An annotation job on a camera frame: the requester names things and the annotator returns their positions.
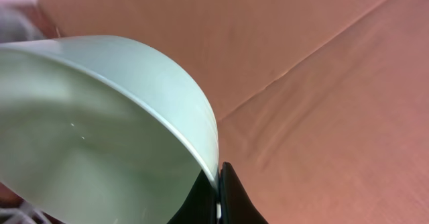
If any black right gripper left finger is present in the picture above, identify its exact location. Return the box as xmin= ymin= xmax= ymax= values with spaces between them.
xmin=168 ymin=170 xmax=217 ymax=224

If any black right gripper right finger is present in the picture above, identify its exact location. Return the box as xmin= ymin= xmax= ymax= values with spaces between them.
xmin=219 ymin=162 xmax=268 ymax=224

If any mint green bowl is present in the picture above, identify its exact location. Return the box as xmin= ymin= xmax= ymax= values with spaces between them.
xmin=1 ymin=36 xmax=219 ymax=223

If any grey dishwasher rack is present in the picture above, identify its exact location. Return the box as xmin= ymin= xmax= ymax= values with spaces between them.
xmin=1 ymin=1 xmax=46 ymax=43

